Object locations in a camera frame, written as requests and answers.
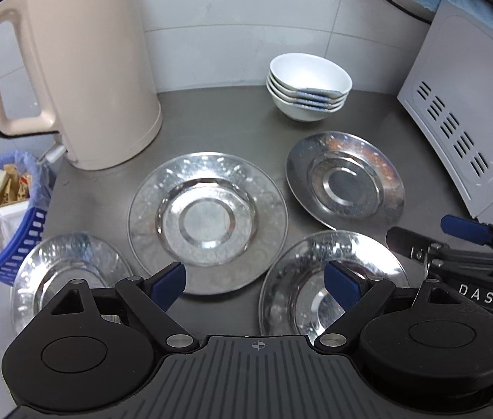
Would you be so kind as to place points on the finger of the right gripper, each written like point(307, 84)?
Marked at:
point(412, 245)
point(470, 230)

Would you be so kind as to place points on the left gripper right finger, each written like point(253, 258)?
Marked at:
point(362, 300)

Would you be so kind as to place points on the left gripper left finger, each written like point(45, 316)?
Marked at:
point(146, 302)

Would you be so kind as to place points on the large steel plate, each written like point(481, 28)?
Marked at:
point(221, 216)

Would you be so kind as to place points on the small white bowl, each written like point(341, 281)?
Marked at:
point(303, 113)

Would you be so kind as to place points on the white microwave oven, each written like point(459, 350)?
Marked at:
point(449, 94)

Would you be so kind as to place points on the blue plastic basket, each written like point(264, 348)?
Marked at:
point(22, 224)

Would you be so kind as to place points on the white kettle plug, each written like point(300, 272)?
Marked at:
point(53, 154)

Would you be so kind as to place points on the snack packets in basket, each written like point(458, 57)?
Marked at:
point(14, 186)

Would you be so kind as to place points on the beige electric kettle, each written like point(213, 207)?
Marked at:
point(88, 65)

